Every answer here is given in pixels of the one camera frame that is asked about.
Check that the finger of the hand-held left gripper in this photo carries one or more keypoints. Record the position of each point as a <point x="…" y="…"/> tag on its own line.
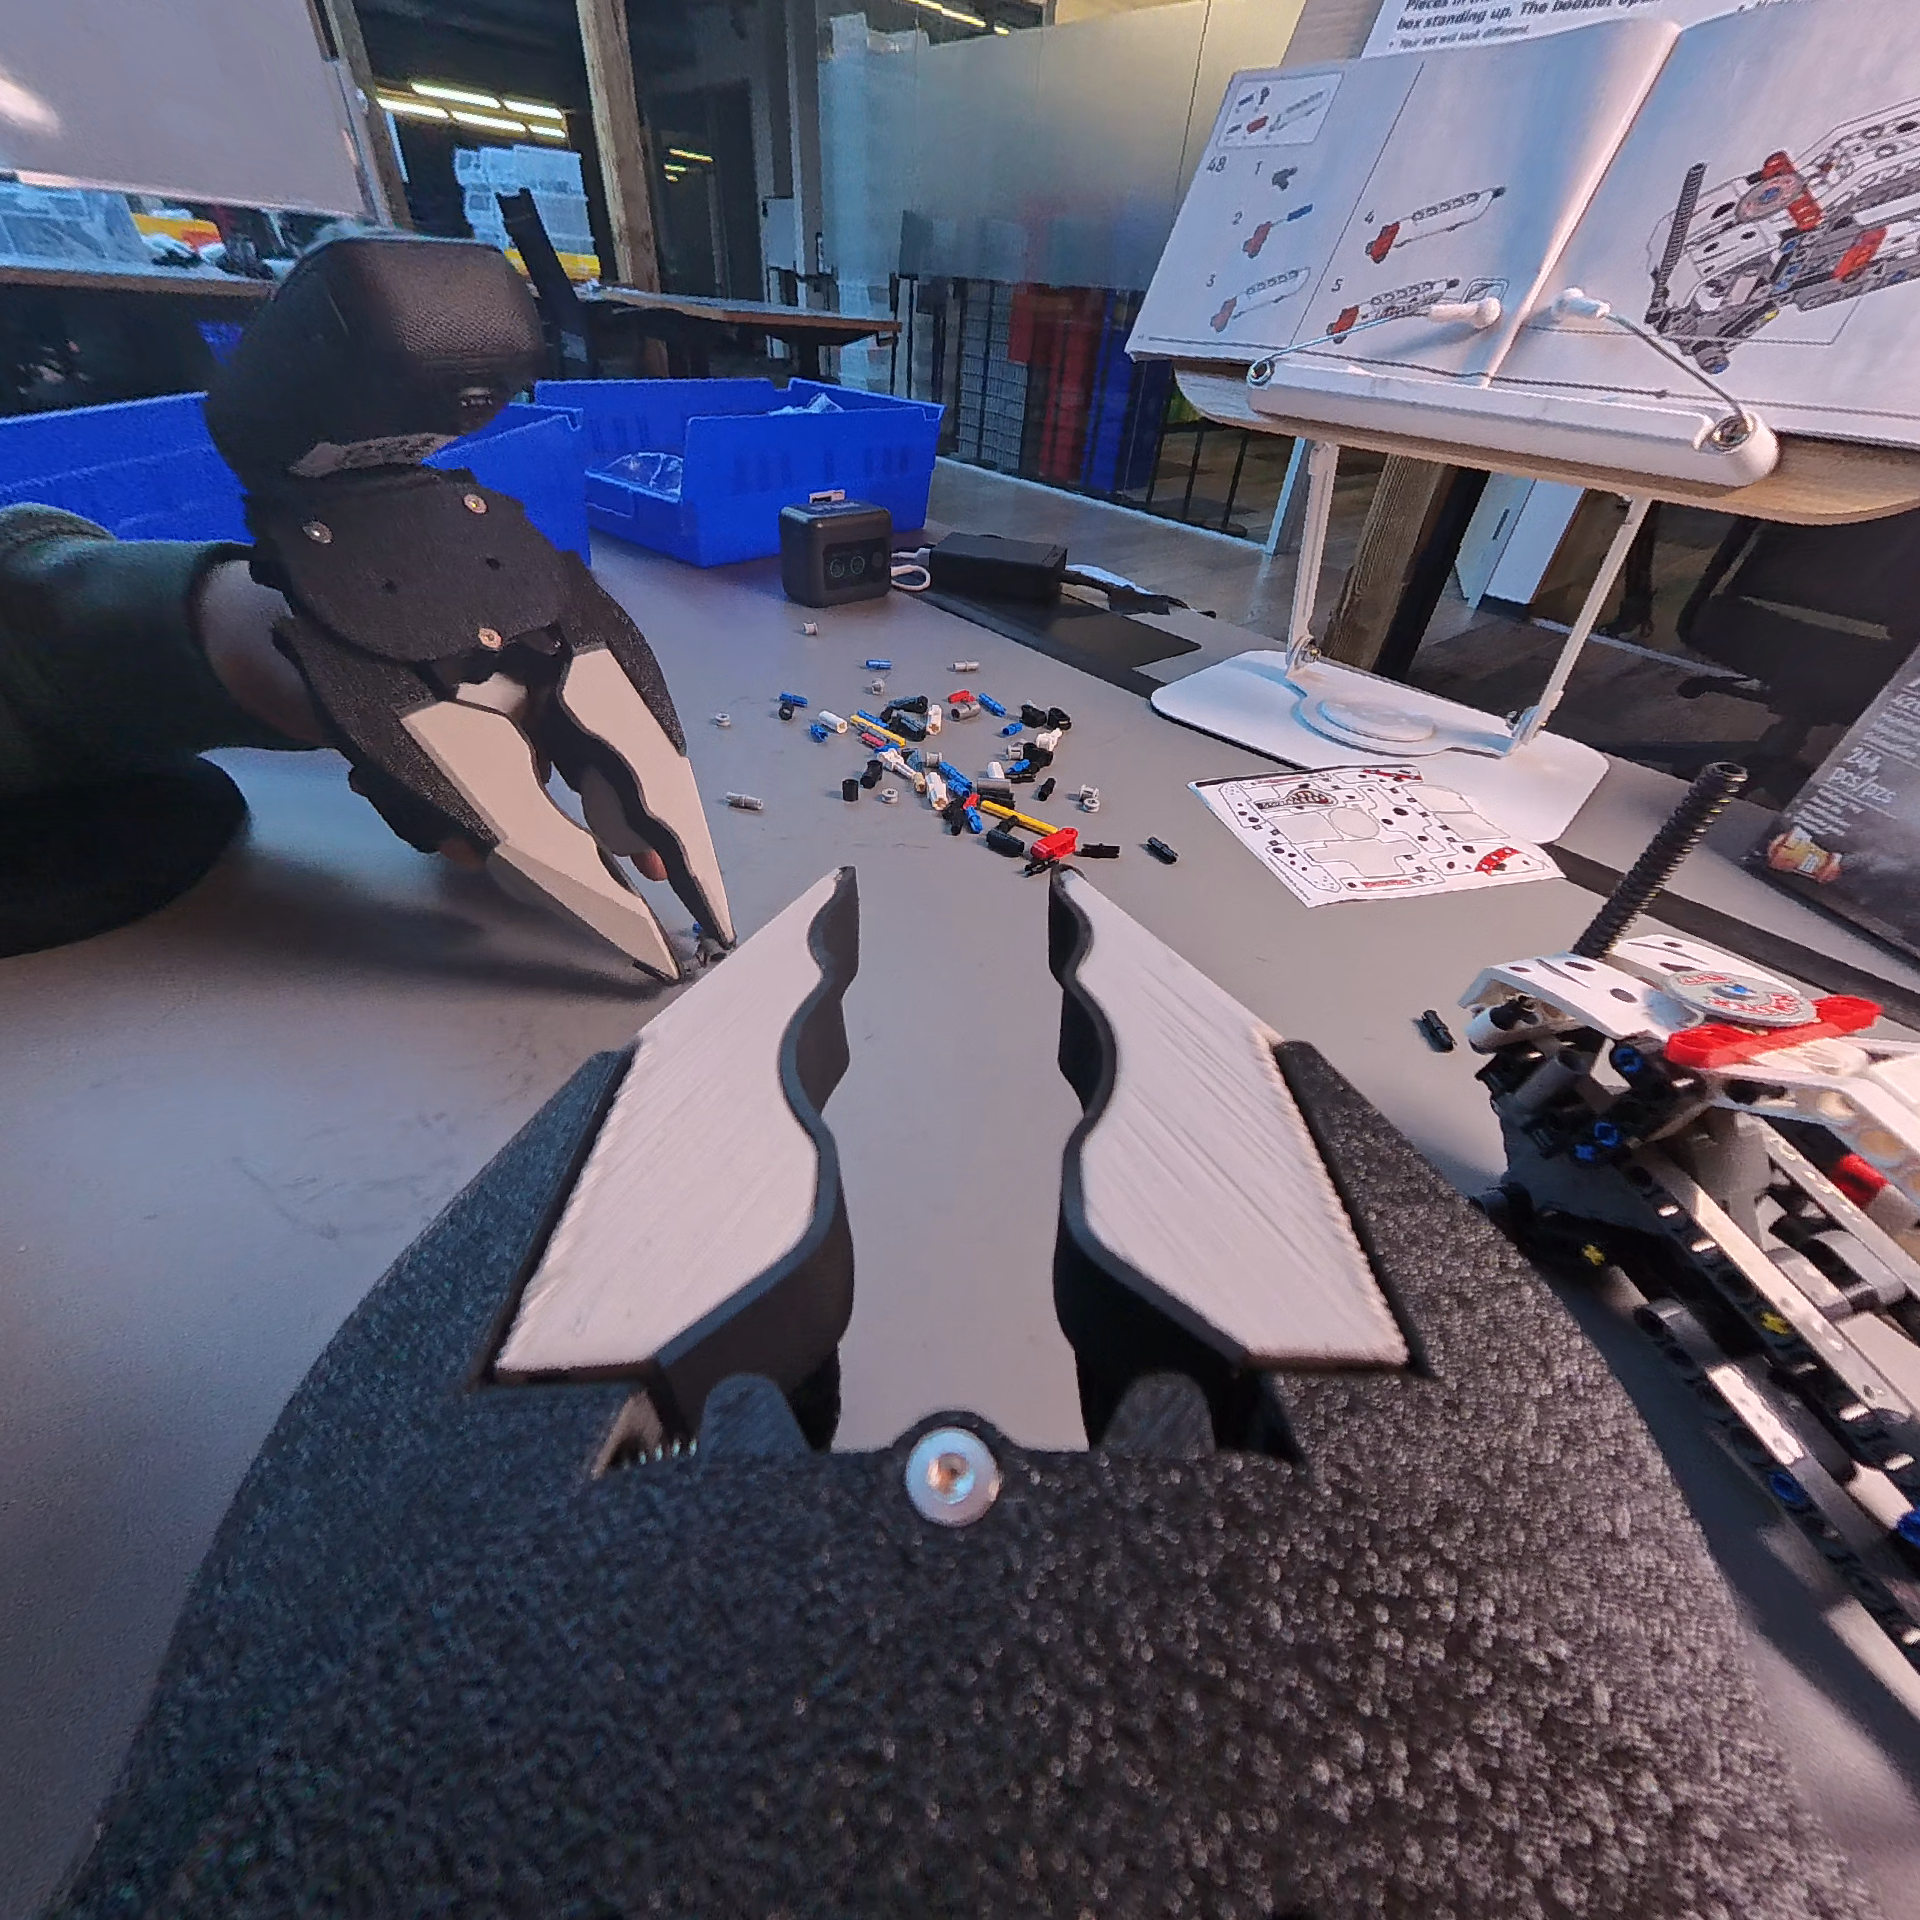
<point x="510" y="810"/>
<point x="645" y="749"/>

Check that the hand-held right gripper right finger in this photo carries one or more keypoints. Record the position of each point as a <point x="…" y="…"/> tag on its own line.
<point x="1215" y="1184"/>

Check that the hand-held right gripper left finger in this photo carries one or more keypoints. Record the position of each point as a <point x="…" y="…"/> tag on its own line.
<point x="675" y="1200"/>

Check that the dark grey toy connector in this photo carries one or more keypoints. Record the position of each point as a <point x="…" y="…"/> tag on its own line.
<point x="703" y="944"/>

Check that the pile of small toy pieces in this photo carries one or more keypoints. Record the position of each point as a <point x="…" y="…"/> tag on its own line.
<point x="931" y="749"/>

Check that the person's left forearm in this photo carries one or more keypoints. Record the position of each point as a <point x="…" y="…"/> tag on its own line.
<point x="91" y="628"/>

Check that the brown standing desk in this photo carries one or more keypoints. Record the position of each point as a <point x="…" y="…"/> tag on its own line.
<point x="751" y="315"/>

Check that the person's left hand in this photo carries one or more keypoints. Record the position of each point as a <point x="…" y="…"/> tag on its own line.
<point x="249" y="660"/>

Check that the black cube device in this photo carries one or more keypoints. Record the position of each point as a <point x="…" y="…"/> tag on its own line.
<point x="836" y="556"/>

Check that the clear plastic bag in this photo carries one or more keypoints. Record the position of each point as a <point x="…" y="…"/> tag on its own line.
<point x="812" y="397"/>
<point x="645" y="474"/>

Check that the toy sticker sheet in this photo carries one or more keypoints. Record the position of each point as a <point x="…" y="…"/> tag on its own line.
<point x="1366" y="833"/>

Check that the black power adapter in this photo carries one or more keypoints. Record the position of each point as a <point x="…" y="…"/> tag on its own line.
<point x="997" y="566"/>

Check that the wooden pillar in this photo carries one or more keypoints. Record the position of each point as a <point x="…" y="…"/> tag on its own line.
<point x="617" y="148"/>
<point x="1395" y="556"/>

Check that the partly built toy truck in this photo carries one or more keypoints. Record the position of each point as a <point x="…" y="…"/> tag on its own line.
<point x="1694" y="1140"/>

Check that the white book stand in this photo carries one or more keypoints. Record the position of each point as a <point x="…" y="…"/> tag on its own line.
<point x="1350" y="720"/>

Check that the white board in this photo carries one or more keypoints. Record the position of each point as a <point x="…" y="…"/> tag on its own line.
<point x="166" y="89"/>

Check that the toy set cardboard box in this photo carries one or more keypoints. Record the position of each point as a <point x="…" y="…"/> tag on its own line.
<point x="1852" y="810"/>

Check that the black office chair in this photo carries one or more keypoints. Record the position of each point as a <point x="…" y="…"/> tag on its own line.
<point x="1799" y="600"/>

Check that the light wood rounded panel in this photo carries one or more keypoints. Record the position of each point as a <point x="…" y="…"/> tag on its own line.
<point x="1861" y="488"/>

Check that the open instruction booklet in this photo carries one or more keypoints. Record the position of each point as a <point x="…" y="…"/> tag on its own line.
<point x="1501" y="181"/>

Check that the white instruction poster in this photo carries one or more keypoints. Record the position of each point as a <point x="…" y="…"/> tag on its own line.
<point x="1501" y="22"/>

